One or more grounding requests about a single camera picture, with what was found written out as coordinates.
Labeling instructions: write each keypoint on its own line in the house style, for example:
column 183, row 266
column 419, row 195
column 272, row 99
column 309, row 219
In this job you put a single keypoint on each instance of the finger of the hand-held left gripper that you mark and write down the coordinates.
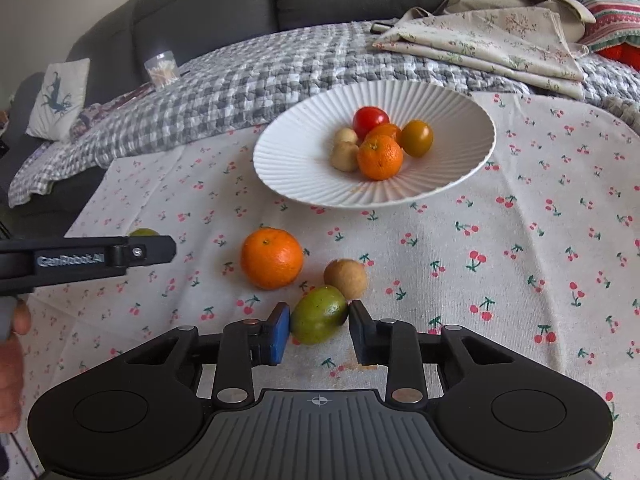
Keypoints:
column 150, row 251

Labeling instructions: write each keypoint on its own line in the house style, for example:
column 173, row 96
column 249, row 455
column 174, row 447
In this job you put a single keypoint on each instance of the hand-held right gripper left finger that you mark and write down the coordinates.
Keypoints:
column 278, row 335

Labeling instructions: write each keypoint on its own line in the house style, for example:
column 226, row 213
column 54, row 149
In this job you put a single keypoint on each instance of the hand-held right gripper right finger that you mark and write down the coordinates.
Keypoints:
column 361, row 334

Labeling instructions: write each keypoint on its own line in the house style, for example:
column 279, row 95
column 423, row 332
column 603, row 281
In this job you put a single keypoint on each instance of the small green fruit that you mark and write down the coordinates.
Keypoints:
column 144, row 233

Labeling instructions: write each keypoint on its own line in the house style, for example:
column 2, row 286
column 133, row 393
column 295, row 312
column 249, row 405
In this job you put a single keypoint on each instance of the green oval fruit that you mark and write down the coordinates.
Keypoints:
column 319, row 314

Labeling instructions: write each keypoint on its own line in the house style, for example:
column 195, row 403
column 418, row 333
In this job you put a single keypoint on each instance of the medium orange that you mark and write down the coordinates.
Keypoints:
column 380, row 161

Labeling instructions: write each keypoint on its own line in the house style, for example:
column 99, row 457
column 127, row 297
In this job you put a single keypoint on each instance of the white ribbed plate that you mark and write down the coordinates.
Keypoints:
column 300, row 160

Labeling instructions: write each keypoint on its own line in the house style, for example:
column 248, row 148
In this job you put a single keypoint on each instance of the yellow-green tomato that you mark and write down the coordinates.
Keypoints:
column 416, row 138

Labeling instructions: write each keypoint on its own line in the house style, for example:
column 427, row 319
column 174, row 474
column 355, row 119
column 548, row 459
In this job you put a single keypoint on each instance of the small orange tangerine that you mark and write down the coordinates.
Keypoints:
column 386, row 131

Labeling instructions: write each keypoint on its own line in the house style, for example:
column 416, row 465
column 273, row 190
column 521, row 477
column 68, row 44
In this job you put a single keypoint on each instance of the red tomato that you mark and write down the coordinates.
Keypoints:
column 369, row 118

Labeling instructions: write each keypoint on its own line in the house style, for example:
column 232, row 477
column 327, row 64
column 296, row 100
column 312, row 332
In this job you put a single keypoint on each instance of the person's left hand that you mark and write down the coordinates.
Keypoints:
column 11, row 380

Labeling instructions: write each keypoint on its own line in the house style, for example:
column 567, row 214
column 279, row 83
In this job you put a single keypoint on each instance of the brown longan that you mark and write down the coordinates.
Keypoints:
column 346, row 276

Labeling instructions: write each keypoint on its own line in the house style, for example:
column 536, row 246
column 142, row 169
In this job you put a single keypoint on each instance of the large orange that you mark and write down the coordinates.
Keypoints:
column 272, row 259

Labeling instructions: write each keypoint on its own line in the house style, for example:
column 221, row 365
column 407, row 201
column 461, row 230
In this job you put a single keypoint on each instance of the floral fabric pouch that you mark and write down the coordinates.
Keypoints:
column 95, row 116

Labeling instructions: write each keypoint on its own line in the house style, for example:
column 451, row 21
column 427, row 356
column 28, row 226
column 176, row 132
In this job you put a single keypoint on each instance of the cherry print tablecloth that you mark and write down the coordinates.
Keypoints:
column 500, row 260

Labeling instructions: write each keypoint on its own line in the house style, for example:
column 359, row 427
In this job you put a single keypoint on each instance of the white deer print pillow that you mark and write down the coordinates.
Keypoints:
column 57, row 97

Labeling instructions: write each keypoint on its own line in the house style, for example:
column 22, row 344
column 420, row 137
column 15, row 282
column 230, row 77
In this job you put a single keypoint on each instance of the grey checkered blanket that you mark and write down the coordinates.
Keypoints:
column 225, row 90

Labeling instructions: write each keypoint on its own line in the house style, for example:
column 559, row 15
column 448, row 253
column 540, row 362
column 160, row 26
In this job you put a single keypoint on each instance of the clear cotton swab box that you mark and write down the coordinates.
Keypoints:
column 161, row 72

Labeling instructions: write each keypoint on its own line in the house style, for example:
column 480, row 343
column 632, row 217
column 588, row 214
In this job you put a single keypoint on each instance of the dark grey sofa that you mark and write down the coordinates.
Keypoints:
column 210, row 5

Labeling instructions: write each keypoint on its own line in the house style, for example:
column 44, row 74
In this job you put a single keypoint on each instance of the beige floral cloth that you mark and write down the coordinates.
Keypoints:
column 475, row 40

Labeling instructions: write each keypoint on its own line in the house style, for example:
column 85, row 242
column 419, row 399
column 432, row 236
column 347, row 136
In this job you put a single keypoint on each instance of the grey knitted blanket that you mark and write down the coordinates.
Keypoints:
column 625, row 110

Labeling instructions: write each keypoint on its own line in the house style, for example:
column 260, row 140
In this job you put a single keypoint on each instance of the red-orange fabric item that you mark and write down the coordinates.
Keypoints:
column 622, row 56

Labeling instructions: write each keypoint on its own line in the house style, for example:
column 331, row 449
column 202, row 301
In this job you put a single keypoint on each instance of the striped patterned pillow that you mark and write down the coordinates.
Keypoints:
column 605, row 0

